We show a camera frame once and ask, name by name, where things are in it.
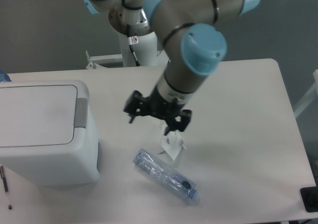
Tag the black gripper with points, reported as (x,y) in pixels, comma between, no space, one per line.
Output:
(175,118)

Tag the white push-button trash can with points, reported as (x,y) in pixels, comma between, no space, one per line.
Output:
(47,132)

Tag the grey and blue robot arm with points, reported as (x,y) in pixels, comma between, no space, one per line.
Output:
(185,29)

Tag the crumpled white paper packet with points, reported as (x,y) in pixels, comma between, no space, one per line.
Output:
(172,143)

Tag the clear plastic water bottle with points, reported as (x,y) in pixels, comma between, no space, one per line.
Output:
(168,177)

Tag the black and white pen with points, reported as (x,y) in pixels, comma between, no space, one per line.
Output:
(5,185)

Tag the black device at table corner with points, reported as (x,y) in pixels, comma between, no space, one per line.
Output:
(310,198)

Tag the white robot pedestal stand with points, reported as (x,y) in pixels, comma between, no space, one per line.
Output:
(138,43)

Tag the white frame at right edge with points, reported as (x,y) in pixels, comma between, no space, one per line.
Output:
(309,96)

